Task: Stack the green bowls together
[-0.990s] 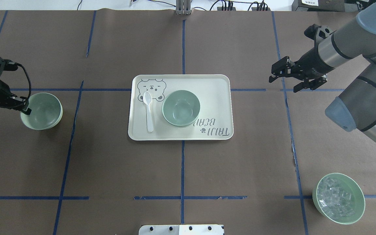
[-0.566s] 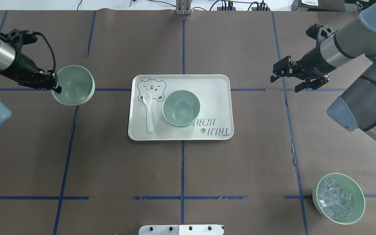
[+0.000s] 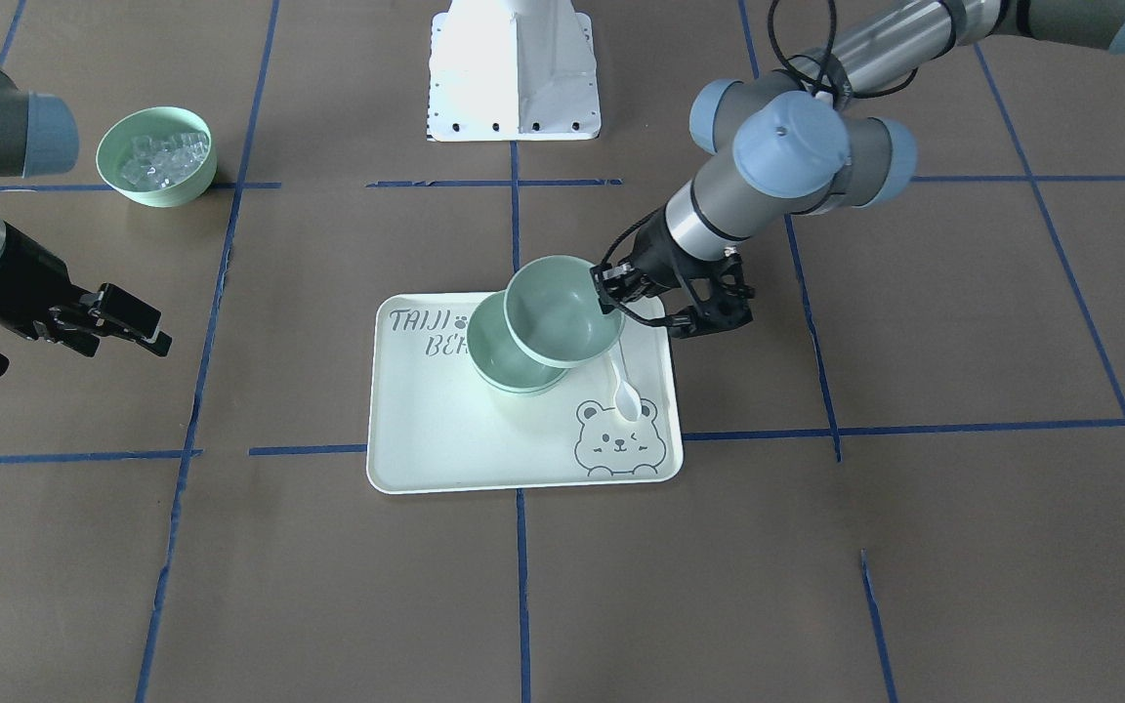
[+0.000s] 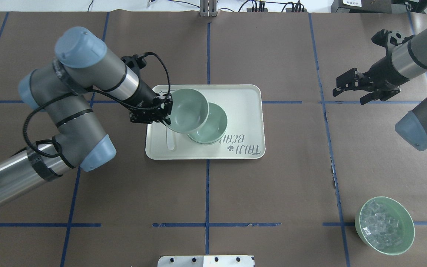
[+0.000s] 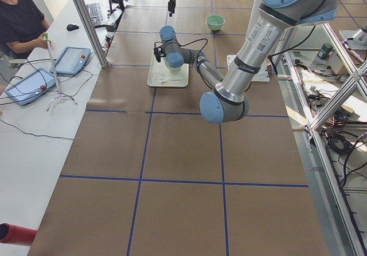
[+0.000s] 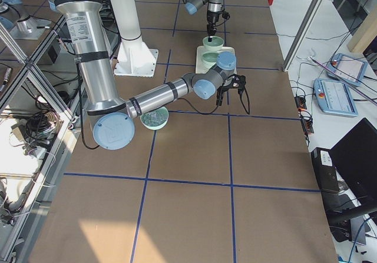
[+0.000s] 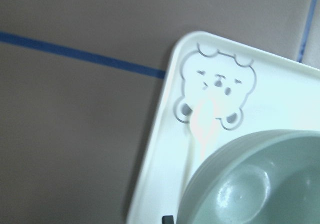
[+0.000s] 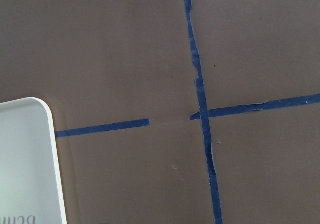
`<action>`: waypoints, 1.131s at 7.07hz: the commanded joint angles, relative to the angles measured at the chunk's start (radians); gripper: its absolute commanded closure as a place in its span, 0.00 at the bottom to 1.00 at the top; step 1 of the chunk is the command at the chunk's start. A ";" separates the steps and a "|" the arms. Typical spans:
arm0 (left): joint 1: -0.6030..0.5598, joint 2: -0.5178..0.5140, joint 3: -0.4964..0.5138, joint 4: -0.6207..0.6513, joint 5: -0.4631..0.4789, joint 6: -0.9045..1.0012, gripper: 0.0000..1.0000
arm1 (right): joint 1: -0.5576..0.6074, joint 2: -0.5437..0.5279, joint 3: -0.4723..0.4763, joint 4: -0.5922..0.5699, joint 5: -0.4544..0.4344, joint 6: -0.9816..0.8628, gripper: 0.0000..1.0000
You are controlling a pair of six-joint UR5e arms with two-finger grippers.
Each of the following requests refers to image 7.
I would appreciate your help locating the green bowl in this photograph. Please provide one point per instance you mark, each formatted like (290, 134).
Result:
(263, 177)

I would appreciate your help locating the pale green serving tray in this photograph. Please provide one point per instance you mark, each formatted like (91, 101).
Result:
(216, 90)

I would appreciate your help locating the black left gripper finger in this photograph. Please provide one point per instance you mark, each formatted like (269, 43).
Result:
(167, 219)

